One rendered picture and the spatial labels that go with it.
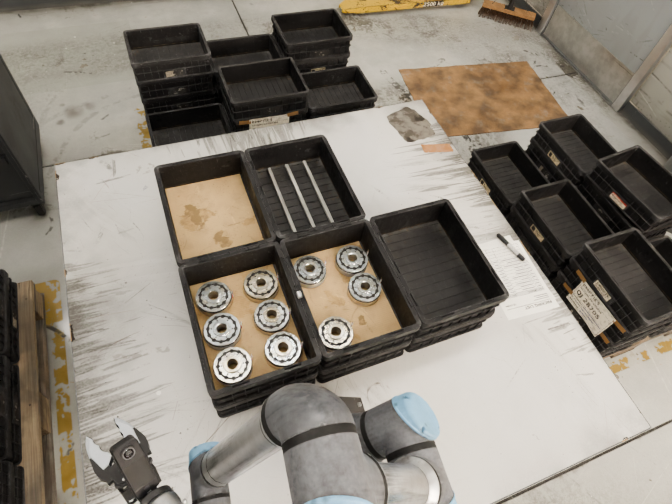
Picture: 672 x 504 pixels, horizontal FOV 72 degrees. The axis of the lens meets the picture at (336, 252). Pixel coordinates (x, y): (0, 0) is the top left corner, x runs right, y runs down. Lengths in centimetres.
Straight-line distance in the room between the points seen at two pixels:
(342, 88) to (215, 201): 143
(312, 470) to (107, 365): 99
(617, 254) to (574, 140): 88
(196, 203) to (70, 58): 239
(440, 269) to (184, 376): 87
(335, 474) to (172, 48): 258
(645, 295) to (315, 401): 187
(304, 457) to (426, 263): 99
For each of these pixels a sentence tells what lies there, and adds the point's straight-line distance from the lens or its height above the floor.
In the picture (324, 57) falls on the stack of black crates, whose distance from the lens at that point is 291.
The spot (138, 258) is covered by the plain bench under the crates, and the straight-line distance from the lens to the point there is 173.
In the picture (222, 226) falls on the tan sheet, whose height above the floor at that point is 83.
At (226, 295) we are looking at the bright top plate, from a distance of 141.
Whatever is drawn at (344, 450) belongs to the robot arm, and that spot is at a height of 141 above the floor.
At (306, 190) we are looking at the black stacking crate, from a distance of 169.
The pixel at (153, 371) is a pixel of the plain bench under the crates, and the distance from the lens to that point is 153.
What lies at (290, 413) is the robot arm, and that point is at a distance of 73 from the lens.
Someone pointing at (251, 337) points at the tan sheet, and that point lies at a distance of 138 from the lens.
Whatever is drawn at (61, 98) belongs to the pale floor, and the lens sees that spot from 357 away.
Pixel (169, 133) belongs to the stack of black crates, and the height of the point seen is 27.
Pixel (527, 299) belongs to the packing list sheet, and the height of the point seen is 70.
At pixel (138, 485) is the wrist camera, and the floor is 112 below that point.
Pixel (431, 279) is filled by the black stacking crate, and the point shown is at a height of 83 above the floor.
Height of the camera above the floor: 210
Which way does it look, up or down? 56 degrees down
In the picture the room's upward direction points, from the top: 11 degrees clockwise
